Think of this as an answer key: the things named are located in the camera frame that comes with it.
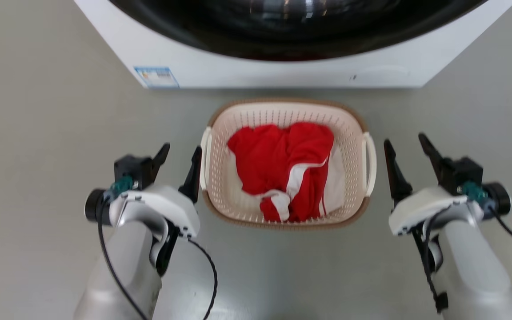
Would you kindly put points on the white washing machine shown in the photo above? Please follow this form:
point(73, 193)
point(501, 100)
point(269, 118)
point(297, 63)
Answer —
point(260, 71)

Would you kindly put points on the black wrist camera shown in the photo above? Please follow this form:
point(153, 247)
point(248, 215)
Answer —
point(129, 169)
point(465, 171)

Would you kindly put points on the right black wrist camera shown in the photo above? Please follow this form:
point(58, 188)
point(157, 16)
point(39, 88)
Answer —
point(465, 171)

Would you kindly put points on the dark glass washing machine door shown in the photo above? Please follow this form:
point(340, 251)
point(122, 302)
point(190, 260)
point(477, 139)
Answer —
point(291, 31)

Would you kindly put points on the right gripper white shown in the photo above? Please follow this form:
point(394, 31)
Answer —
point(425, 204)

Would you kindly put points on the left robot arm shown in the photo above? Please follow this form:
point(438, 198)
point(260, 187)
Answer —
point(122, 266)

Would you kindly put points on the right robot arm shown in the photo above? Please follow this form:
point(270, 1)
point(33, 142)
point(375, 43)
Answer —
point(474, 266)

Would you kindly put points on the red garment with white stripes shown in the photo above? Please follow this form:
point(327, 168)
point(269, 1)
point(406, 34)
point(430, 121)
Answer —
point(274, 155)

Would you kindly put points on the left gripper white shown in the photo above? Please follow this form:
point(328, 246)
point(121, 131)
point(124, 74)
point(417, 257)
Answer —
point(167, 202)

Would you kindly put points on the blue energy label sticker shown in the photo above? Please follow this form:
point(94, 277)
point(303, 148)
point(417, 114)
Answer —
point(157, 77)

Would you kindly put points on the cream plastic laundry basket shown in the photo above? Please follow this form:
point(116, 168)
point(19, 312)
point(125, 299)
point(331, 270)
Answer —
point(352, 142)

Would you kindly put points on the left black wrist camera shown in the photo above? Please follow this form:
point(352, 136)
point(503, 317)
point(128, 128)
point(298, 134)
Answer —
point(129, 169)

